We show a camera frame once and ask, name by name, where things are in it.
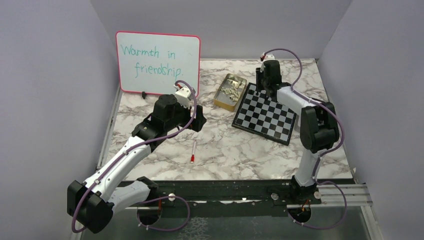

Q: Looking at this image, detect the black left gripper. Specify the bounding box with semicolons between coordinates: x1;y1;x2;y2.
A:
165;98;207;132

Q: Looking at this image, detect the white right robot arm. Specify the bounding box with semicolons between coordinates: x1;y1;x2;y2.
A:
256;59;340;204

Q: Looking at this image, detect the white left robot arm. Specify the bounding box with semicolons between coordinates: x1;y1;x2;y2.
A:
66;94;207;234

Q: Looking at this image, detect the pile of white chess pieces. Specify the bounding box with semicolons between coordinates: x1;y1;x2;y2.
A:
221;76;243;102

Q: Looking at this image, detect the white and red marker pen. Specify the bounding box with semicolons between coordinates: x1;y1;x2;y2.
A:
190;140;197;164

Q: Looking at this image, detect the black and silver chessboard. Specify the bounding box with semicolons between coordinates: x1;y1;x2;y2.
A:
231;83;297;146

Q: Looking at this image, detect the gold tin tray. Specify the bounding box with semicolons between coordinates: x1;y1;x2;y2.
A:
213;73;248;112

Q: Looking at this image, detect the pink framed whiteboard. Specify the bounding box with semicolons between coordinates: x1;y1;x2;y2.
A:
115;31;201;95

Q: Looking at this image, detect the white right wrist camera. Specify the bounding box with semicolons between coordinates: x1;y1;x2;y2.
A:
260;53;275;72

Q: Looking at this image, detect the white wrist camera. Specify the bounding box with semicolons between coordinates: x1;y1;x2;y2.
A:
174;85;196;109
260;53;275;72

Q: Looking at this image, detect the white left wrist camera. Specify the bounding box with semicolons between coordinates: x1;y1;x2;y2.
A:
174;85;196;109

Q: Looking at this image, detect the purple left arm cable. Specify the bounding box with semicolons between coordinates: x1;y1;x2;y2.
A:
71;80;198;233

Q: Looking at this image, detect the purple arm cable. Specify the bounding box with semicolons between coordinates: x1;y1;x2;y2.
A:
71;80;198;233
259;48;349;231

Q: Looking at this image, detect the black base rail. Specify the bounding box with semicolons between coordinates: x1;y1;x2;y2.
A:
129;179;321;218

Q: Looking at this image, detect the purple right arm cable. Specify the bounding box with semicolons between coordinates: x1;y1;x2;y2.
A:
259;48;349;231

